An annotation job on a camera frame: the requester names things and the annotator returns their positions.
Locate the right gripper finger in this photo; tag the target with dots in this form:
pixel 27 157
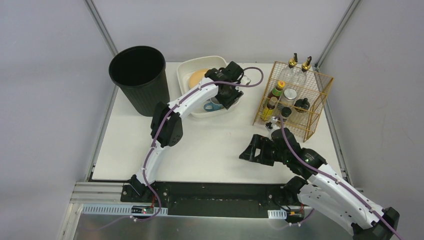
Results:
pixel 266 156
pixel 253 150

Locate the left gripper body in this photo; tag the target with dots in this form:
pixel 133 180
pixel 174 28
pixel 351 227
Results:
pixel 227 94

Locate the yellow label sauce bottle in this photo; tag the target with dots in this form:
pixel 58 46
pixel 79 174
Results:
pixel 269 108

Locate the yellow cap sauce bottle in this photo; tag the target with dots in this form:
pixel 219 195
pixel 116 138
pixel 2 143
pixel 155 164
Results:
pixel 277 90

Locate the black cap spice jar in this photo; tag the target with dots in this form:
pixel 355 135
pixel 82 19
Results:
pixel 285 113

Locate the silver lid salt shaker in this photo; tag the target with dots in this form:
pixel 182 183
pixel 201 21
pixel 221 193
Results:
pixel 288 97

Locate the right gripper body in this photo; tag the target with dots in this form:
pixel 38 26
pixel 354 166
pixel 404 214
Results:
pixel 262 152

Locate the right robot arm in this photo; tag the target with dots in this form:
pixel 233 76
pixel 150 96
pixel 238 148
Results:
pixel 317 185

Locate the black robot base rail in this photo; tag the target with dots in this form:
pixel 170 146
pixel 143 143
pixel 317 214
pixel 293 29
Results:
pixel 191 199

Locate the glass bottle with brown sauce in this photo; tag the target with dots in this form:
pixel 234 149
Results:
pixel 299 78

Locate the gold wire basket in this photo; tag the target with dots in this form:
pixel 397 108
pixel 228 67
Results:
pixel 316 89

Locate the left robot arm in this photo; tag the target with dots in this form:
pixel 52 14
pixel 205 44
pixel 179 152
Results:
pixel 167 122

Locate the black plastic bin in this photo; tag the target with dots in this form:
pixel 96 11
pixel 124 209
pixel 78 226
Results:
pixel 140 73

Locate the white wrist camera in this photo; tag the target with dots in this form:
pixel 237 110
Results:
pixel 272 125
pixel 245 80

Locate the yellow plate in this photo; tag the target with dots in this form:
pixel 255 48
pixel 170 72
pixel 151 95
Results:
pixel 196 77

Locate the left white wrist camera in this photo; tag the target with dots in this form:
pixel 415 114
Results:
pixel 245 80

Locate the clear glass oil bottle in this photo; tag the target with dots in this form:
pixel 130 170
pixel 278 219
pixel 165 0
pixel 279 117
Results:
pixel 287 73

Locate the white rectangular tub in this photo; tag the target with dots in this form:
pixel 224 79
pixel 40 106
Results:
pixel 185 70

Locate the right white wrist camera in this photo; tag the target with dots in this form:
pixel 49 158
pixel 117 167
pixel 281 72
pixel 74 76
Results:
pixel 272 125

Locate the blue mug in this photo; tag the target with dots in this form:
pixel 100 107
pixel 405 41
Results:
pixel 213 105

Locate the black lid grinder jar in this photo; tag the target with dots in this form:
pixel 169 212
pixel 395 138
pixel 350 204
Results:
pixel 301 106

